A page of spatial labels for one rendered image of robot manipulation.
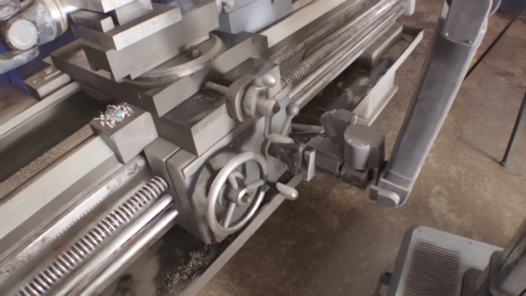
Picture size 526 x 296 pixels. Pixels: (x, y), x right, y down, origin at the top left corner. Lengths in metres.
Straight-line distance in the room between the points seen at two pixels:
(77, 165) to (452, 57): 0.71
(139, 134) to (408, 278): 0.89
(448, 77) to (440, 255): 0.87
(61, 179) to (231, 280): 0.89
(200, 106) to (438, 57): 0.49
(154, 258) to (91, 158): 0.43
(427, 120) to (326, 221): 1.14
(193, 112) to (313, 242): 0.95
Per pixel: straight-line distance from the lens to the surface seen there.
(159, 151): 0.79
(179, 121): 0.73
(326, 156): 0.66
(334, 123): 0.64
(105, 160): 0.80
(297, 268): 1.47
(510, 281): 1.00
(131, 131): 0.79
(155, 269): 1.09
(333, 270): 1.47
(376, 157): 0.61
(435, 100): 0.50
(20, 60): 0.89
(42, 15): 0.87
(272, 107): 0.72
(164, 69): 0.78
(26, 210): 0.78
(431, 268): 1.23
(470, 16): 0.40
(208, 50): 0.82
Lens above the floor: 1.27
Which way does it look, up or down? 40 degrees down
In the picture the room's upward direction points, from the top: 7 degrees counter-clockwise
